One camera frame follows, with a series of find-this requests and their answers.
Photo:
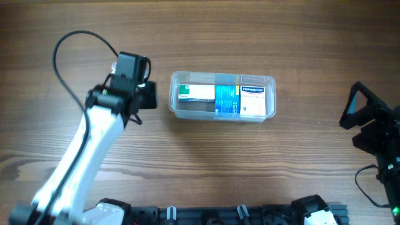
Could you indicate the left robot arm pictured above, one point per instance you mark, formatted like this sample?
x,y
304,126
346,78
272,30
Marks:
x,y
108,108

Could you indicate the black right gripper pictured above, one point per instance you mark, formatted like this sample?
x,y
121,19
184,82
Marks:
x,y
387,124

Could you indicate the clear plastic container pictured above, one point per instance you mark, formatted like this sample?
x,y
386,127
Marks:
x,y
205,110

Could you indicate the white green medicine box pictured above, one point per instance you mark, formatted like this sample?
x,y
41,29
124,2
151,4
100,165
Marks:
x,y
196,93

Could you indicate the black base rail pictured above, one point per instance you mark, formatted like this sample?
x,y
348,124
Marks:
x,y
270,214

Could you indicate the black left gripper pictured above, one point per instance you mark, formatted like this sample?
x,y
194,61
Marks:
x,y
149,94

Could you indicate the blue medicine box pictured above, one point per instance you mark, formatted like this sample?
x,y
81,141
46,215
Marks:
x,y
227,99

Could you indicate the white Hansaplast plaster box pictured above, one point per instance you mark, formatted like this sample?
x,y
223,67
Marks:
x,y
252,100

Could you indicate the white hand sanitizer bottle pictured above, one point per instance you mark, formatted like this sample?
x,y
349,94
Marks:
x,y
113,67

